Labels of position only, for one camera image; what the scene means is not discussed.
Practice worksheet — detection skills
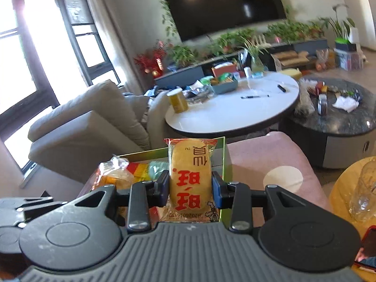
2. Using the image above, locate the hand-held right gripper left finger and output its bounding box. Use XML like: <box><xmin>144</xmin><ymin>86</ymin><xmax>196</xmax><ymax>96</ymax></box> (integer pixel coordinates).
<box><xmin>72</xmin><ymin>171</ymin><xmax>170</xmax><ymax>232</ymax></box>

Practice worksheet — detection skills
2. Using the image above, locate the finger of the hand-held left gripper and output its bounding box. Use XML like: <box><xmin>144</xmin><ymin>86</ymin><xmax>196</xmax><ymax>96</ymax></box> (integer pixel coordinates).
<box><xmin>0</xmin><ymin>197</ymin><xmax>68</xmax><ymax>227</ymax></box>

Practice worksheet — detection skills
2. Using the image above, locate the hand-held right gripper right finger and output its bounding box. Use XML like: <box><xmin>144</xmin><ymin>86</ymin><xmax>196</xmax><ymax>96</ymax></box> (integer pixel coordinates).
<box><xmin>212</xmin><ymin>172</ymin><xmax>318</xmax><ymax>232</ymax></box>

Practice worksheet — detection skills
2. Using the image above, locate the green cardboard box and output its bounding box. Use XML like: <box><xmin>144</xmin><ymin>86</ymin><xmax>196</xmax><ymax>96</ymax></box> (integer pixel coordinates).
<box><xmin>85</xmin><ymin>136</ymin><xmax>234</xmax><ymax>227</ymax></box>

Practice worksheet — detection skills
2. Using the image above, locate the yellow red print cracker packet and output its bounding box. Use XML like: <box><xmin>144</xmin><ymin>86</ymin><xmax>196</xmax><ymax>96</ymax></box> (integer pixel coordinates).
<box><xmin>160</xmin><ymin>138</ymin><xmax>221</xmax><ymax>222</ymax></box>

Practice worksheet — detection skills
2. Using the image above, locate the pale teal snack packet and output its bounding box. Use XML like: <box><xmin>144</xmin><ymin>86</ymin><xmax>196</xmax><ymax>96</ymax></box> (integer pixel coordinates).
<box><xmin>148</xmin><ymin>159</ymin><xmax>170</xmax><ymax>181</ymax></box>

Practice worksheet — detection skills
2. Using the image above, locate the red yellow snack packet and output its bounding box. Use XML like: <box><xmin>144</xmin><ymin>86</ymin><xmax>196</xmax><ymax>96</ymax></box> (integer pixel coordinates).
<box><xmin>129</xmin><ymin>161</ymin><xmax>150</xmax><ymax>183</ymax></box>

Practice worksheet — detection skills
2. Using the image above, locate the pink dotted cushion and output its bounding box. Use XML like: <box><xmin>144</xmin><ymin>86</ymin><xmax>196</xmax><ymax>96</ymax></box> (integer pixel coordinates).
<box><xmin>226</xmin><ymin>132</ymin><xmax>332</xmax><ymax>227</ymax></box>

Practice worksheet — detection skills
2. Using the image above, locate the orange snack packet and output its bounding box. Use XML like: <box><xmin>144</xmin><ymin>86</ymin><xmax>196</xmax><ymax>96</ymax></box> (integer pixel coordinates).
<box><xmin>92</xmin><ymin>156</ymin><xmax>136</xmax><ymax>191</ymax></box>

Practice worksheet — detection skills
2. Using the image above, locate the white round table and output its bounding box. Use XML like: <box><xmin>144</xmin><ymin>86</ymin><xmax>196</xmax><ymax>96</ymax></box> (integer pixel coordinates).
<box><xmin>165</xmin><ymin>71</ymin><xmax>300</xmax><ymax>138</ymax></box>

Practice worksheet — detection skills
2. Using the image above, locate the yellow can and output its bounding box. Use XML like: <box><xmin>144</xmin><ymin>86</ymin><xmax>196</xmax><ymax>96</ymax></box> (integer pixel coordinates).
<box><xmin>167</xmin><ymin>88</ymin><xmax>188</xmax><ymax>114</ymax></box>

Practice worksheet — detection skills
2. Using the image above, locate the beige sofa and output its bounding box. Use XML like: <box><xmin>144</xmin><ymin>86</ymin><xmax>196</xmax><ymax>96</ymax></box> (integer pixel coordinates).
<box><xmin>28</xmin><ymin>79</ymin><xmax>171</xmax><ymax>171</ymax></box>

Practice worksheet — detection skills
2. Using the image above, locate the blue plastic basket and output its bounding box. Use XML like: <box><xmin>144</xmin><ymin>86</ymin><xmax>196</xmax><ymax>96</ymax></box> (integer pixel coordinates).
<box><xmin>210</xmin><ymin>78</ymin><xmax>238</xmax><ymax>94</ymax></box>

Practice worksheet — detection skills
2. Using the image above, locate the dark television cabinet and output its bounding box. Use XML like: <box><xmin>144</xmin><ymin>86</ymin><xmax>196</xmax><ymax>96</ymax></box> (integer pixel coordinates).
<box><xmin>154</xmin><ymin>38</ymin><xmax>328</xmax><ymax>87</ymax></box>

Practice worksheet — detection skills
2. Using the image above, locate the orange storage box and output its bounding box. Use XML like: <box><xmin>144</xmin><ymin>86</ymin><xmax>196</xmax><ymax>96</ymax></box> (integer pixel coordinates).
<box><xmin>211</xmin><ymin>63</ymin><xmax>238</xmax><ymax>78</ymax></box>

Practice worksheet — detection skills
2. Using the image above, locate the round wooden side table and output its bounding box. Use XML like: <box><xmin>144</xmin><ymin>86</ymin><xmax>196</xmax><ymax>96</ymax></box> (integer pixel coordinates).
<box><xmin>329</xmin><ymin>156</ymin><xmax>376</xmax><ymax>271</ymax></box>

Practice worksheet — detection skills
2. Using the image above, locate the red flower plant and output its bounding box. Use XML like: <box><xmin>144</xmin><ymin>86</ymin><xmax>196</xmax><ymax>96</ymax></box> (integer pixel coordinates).
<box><xmin>133</xmin><ymin>43</ymin><xmax>169</xmax><ymax>78</ymax></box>

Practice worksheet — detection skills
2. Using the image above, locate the dark round coffee table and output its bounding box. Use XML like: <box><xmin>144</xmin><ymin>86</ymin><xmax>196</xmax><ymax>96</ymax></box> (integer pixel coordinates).
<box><xmin>286</xmin><ymin>78</ymin><xmax>372</xmax><ymax>169</ymax></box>

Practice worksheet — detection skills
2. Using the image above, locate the glass jar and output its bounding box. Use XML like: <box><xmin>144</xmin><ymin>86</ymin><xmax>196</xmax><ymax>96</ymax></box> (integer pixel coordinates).
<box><xmin>318</xmin><ymin>94</ymin><xmax>328</xmax><ymax>116</ymax></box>

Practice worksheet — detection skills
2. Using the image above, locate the potted green plant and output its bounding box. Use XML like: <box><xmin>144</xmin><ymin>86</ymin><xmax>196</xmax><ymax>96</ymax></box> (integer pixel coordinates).
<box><xmin>169</xmin><ymin>45</ymin><xmax>196</xmax><ymax>67</ymax></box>
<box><xmin>216</xmin><ymin>32</ymin><xmax>240</xmax><ymax>53</ymax></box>

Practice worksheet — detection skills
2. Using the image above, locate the yellow flat box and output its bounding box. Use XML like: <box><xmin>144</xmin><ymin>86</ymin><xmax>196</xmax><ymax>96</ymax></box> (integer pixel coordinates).
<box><xmin>278</xmin><ymin>68</ymin><xmax>302</xmax><ymax>80</ymax></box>

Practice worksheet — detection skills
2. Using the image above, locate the glass vase with plant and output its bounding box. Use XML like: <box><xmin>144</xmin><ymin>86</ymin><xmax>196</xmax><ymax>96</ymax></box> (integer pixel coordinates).
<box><xmin>239</xmin><ymin>35</ymin><xmax>266</xmax><ymax>72</ymax></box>

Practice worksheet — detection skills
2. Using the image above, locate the clear glass cup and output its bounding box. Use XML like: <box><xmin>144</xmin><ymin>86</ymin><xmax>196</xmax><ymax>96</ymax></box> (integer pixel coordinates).
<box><xmin>349</xmin><ymin>161</ymin><xmax>376</xmax><ymax>222</ymax></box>

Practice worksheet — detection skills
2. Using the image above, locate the open cardboard box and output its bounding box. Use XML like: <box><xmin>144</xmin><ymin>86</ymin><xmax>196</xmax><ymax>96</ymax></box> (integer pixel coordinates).
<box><xmin>273</xmin><ymin>50</ymin><xmax>309</xmax><ymax>68</ymax></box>

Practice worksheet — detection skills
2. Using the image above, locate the white cloth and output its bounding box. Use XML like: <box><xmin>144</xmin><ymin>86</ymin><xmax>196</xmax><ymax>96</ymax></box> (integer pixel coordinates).
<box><xmin>332</xmin><ymin>95</ymin><xmax>359</xmax><ymax>113</ymax></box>

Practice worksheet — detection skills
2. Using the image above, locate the dark framed window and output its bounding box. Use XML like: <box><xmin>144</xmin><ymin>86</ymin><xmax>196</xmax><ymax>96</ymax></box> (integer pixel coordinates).
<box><xmin>0</xmin><ymin>0</ymin><xmax>124</xmax><ymax>180</ymax></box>

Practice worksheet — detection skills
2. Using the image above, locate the red phone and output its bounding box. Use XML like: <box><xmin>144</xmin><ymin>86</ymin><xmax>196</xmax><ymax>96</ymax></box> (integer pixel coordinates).
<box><xmin>354</xmin><ymin>226</ymin><xmax>376</xmax><ymax>269</ymax></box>

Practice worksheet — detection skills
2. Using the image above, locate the plastic bag of fruit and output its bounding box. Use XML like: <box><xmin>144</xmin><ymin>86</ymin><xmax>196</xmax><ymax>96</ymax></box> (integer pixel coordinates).
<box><xmin>315</xmin><ymin>49</ymin><xmax>329</xmax><ymax>71</ymax></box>

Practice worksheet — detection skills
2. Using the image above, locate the hanging green vine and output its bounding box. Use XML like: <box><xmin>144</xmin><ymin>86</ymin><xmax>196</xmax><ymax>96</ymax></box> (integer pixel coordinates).
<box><xmin>160</xmin><ymin>0</ymin><xmax>180</xmax><ymax>36</ymax></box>

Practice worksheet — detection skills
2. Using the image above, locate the clear storage bin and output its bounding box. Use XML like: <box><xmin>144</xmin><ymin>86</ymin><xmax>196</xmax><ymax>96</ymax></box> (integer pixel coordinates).
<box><xmin>335</xmin><ymin>48</ymin><xmax>365</xmax><ymax>71</ymax></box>

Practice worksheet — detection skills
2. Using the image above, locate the green lid box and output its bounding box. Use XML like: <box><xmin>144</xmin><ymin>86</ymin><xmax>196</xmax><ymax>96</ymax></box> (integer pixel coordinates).
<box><xmin>335</xmin><ymin>38</ymin><xmax>357</xmax><ymax>52</ymax></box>

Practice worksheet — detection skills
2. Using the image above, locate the tall leafy plant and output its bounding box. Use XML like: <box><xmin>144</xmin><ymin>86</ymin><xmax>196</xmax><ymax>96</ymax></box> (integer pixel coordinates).
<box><xmin>321</xmin><ymin>4</ymin><xmax>356</xmax><ymax>39</ymax></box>

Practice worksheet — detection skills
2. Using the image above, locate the black wall television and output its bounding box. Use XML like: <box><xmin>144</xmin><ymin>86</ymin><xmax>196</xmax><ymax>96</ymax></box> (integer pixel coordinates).
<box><xmin>161</xmin><ymin>0</ymin><xmax>287</xmax><ymax>42</ymax></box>

